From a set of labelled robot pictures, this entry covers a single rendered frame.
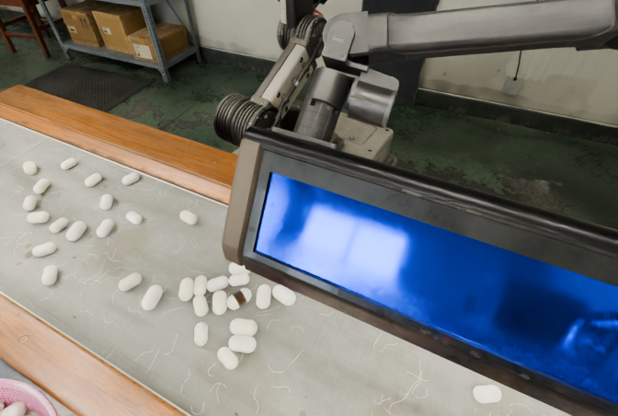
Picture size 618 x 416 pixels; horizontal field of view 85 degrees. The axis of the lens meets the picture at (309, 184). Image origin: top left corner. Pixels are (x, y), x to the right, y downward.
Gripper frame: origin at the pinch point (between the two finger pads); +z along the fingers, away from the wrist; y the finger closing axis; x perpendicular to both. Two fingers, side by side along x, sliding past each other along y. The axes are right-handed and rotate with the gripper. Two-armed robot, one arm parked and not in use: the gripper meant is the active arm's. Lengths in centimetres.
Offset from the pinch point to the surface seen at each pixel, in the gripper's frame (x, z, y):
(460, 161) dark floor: 156, -51, 27
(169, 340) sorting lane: -5.2, 23.6, -7.3
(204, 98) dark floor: 150, -46, -148
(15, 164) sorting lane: 3, 13, -64
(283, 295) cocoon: 0.9, 13.3, 4.0
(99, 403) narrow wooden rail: -13.3, 29.1, -8.0
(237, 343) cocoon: -4.6, 19.9, 2.0
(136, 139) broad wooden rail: 11.9, -0.7, -44.3
